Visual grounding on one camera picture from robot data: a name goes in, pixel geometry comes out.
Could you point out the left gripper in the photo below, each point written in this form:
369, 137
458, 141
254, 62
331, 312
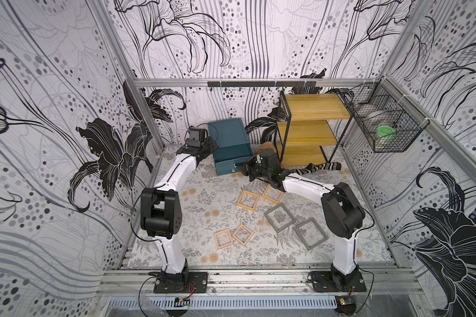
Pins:
211, 144

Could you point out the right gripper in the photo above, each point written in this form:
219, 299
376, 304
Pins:
252, 170

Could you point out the yellow brooch box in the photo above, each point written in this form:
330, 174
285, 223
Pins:
272, 194
248, 200

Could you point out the teal drawer cabinet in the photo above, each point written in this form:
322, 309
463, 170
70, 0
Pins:
233, 145

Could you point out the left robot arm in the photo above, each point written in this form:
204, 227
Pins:
160, 206

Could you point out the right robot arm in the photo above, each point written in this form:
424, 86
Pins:
343, 214

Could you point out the grey brooch box upper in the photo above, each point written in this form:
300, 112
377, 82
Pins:
280, 217

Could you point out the grey brooch box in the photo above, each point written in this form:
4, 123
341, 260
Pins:
280, 217
311, 234

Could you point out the pink brooch box right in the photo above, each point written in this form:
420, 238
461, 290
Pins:
242, 235

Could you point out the pink brooch box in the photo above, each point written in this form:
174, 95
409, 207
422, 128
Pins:
242, 235
223, 239

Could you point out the pink brooch box left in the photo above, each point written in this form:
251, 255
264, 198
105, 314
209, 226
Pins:
223, 239

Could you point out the grey brooch box lower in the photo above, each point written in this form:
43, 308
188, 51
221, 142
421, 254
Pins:
311, 234

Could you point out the striped sock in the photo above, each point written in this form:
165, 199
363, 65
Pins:
321, 167

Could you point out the yellow wooden shelf rack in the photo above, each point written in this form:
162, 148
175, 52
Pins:
303, 134

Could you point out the green lidded cup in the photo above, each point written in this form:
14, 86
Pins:
383, 136

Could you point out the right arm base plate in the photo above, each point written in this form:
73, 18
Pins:
335, 282

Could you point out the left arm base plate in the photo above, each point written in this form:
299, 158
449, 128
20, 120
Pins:
182, 283

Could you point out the black wire basket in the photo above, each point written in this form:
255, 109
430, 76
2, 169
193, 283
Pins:
373, 105

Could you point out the white slotted cable duct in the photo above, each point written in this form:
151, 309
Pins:
229, 302

